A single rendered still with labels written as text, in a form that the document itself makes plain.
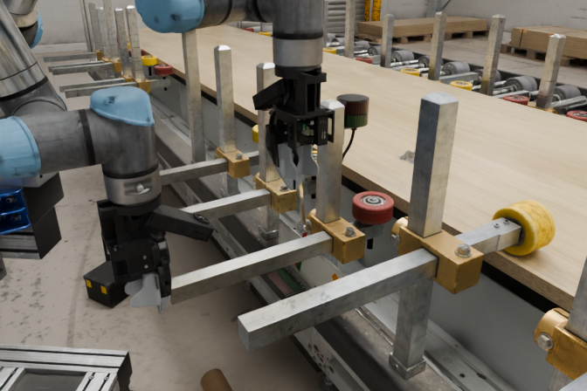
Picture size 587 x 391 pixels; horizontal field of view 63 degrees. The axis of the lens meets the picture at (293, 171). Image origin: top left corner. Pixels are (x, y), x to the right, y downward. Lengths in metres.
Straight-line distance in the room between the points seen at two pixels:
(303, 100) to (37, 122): 0.35
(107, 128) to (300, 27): 0.29
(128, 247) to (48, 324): 1.54
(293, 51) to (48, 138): 0.34
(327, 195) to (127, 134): 0.41
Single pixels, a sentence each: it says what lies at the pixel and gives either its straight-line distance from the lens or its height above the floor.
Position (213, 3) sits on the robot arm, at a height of 1.29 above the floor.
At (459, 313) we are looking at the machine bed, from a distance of 1.07.
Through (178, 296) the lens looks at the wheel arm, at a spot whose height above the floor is 0.84.
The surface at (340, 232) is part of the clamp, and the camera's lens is 0.91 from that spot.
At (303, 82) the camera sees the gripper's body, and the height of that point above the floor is 1.18.
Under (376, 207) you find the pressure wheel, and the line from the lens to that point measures 0.93.
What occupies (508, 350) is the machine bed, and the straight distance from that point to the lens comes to 1.02.
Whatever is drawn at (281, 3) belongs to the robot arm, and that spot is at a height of 1.28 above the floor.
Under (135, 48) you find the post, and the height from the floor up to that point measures 0.99.
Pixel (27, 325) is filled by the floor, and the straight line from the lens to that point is 2.29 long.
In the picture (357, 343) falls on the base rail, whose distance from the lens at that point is 0.94.
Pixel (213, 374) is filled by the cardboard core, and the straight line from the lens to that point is 1.75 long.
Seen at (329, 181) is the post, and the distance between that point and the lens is 0.90.
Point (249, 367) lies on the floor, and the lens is 1.87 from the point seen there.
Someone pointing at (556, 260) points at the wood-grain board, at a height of 0.90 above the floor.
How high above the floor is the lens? 1.34
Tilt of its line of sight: 24 degrees down
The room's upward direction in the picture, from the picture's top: straight up
